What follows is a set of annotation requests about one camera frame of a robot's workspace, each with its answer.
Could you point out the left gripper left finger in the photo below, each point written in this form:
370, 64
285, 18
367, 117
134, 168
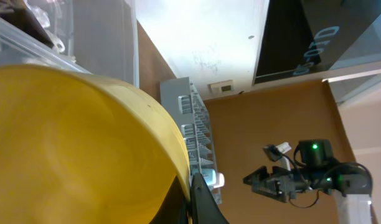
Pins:
174, 207

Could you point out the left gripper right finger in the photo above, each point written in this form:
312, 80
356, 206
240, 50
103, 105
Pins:
204, 209

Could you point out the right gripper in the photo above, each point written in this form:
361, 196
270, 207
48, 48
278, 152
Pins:
282, 184

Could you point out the blue cup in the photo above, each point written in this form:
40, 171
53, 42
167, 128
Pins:
213, 179

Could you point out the yellow bowl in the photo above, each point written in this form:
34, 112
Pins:
80, 148

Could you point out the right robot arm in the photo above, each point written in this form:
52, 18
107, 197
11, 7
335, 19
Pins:
313, 168

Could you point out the grey dishwasher rack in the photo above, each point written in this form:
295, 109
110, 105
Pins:
182, 101

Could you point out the clear plastic bin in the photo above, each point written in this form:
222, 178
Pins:
98, 36

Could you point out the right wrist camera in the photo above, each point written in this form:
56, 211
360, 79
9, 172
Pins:
275, 153

